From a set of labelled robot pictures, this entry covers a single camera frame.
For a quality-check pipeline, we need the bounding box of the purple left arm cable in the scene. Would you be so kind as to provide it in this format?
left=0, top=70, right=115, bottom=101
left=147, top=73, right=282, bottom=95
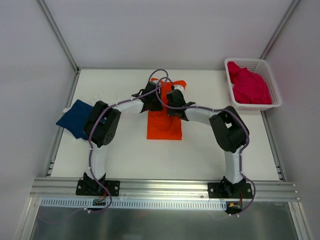
left=87, top=69, right=171, bottom=215

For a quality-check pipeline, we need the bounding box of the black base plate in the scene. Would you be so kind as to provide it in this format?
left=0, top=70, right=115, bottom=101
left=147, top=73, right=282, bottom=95
left=75, top=179, right=121, bottom=197
left=207, top=182, right=254, bottom=200

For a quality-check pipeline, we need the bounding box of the orange t shirt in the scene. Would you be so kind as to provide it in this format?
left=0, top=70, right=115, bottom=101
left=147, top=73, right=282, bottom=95
left=146, top=80, right=187, bottom=141

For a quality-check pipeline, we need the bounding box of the aluminium front rail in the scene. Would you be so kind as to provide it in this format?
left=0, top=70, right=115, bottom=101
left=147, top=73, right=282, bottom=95
left=30, top=177, right=301, bottom=202

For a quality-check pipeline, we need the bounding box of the magenta t shirt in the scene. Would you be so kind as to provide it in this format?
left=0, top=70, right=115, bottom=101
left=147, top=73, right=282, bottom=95
left=227, top=61, right=272, bottom=105

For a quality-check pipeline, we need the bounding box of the folded navy blue t shirt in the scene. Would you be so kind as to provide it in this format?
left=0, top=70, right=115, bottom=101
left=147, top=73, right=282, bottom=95
left=56, top=99, right=93, bottom=141

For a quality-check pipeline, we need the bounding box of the folded white t shirt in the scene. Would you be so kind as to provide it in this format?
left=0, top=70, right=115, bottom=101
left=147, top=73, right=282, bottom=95
left=62, top=107, right=71, bottom=114

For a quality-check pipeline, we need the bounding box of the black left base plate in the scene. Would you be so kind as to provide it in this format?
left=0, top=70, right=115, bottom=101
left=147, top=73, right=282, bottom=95
left=75, top=179, right=121, bottom=197

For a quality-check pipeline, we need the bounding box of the white plastic basket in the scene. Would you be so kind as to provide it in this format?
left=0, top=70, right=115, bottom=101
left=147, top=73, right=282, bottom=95
left=224, top=57, right=282, bottom=111

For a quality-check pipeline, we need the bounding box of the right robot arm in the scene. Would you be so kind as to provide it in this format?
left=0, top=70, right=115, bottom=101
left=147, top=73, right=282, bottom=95
left=166, top=89, right=250, bottom=198

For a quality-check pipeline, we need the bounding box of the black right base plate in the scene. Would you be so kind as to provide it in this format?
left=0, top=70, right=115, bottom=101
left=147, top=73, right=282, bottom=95
left=207, top=182, right=254, bottom=200

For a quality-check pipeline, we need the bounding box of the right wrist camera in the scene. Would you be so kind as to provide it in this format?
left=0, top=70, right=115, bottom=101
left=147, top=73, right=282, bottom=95
left=174, top=84, right=185, bottom=93

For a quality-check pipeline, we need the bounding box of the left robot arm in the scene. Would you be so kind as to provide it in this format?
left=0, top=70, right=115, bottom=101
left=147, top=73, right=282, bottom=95
left=76, top=81, right=163, bottom=196

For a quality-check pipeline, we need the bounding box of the white slotted cable duct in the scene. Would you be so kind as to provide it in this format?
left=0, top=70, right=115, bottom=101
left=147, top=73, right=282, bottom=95
left=40, top=197, right=227, bottom=211

